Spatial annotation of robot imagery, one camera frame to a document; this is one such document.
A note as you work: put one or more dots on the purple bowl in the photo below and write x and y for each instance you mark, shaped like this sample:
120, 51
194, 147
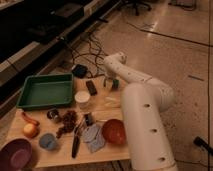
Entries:
15, 155

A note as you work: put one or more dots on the green plastic tray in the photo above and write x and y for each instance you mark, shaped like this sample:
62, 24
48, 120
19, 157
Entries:
46, 91

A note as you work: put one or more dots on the black handled knife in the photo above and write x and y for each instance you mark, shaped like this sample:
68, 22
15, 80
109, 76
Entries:
76, 140

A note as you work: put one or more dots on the office chair base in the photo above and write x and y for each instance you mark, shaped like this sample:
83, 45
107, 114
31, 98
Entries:
135, 4

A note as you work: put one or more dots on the green sponge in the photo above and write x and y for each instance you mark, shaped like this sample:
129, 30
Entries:
116, 84

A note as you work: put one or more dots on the grey blue cloth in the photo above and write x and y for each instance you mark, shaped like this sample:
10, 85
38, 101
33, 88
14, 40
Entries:
92, 137

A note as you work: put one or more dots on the small metal cup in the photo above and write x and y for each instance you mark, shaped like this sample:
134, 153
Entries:
53, 115

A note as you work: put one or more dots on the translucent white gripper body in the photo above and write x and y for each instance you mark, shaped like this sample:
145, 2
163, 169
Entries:
109, 81

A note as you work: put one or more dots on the black power adapter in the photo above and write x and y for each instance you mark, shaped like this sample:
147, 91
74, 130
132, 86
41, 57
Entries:
79, 71

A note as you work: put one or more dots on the black remote control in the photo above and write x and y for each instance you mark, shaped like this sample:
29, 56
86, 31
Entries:
91, 88

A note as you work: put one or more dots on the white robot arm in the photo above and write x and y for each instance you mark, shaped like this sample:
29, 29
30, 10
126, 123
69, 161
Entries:
142, 100

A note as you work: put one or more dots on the white lidded cup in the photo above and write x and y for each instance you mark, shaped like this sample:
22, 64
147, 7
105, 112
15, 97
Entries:
82, 99

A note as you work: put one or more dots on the yellow onion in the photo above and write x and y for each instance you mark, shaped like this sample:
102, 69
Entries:
30, 130

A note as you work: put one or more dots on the red bowl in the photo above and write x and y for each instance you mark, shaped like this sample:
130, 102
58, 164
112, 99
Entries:
113, 132

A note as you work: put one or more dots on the bunch of dark grapes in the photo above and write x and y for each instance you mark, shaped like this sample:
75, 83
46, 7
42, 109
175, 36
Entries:
69, 122

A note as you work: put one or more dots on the small black clip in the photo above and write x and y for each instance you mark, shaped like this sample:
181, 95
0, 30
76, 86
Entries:
88, 119

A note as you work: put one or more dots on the black object on floor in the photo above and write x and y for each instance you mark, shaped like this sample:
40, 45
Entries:
201, 143

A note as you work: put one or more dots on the blue small bowl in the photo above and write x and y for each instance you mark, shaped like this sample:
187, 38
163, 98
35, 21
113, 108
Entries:
47, 141

